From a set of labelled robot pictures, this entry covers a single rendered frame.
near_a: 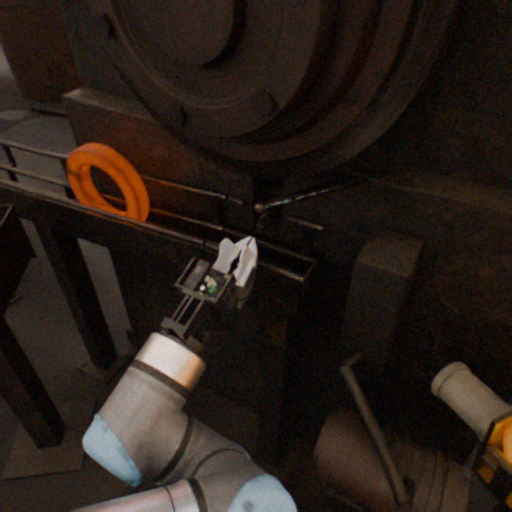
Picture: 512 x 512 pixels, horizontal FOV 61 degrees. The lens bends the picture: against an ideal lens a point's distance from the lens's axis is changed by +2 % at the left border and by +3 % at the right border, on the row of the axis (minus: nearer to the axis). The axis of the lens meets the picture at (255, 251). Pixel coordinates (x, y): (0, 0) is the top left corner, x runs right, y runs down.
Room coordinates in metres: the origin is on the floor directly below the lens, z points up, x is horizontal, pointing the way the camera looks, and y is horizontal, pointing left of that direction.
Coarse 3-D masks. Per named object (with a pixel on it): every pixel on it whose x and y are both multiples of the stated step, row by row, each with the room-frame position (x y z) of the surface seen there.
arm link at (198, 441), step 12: (192, 420) 0.29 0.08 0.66; (192, 432) 0.27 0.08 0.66; (204, 432) 0.28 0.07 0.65; (216, 432) 0.29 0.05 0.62; (180, 444) 0.25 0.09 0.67; (192, 444) 0.26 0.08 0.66; (204, 444) 0.26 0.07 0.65; (216, 444) 0.26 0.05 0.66; (228, 444) 0.26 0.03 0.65; (180, 456) 0.24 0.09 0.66; (192, 456) 0.25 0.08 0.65; (204, 456) 0.24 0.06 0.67; (168, 468) 0.23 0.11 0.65; (180, 468) 0.23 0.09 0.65; (192, 468) 0.23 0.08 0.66; (156, 480) 0.23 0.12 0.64; (168, 480) 0.22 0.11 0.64
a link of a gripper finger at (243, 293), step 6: (252, 270) 0.49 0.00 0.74; (252, 276) 0.49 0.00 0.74; (246, 282) 0.47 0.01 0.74; (252, 282) 0.47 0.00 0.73; (240, 288) 0.46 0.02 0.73; (246, 288) 0.46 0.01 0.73; (252, 288) 0.47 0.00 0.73; (240, 294) 0.45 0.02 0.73; (246, 294) 0.45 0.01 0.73; (240, 300) 0.44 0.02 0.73; (246, 300) 0.45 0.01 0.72; (240, 306) 0.44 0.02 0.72
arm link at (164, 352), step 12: (156, 336) 0.36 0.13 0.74; (168, 336) 0.37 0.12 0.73; (144, 348) 0.35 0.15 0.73; (156, 348) 0.34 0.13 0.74; (168, 348) 0.34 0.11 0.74; (180, 348) 0.34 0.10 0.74; (144, 360) 0.33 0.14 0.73; (156, 360) 0.33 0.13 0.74; (168, 360) 0.33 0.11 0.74; (180, 360) 0.33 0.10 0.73; (192, 360) 0.34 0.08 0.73; (168, 372) 0.32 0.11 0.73; (180, 372) 0.32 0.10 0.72; (192, 372) 0.33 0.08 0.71; (192, 384) 0.32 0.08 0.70
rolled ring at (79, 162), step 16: (96, 144) 0.75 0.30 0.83; (80, 160) 0.75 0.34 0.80; (96, 160) 0.72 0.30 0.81; (112, 160) 0.71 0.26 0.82; (80, 176) 0.76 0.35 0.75; (112, 176) 0.71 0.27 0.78; (128, 176) 0.70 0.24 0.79; (80, 192) 0.76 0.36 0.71; (96, 192) 0.78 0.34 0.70; (128, 192) 0.69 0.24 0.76; (144, 192) 0.71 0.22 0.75; (112, 208) 0.76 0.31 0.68; (128, 208) 0.70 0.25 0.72; (144, 208) 0.70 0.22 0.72; (128, 224) 0.70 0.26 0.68
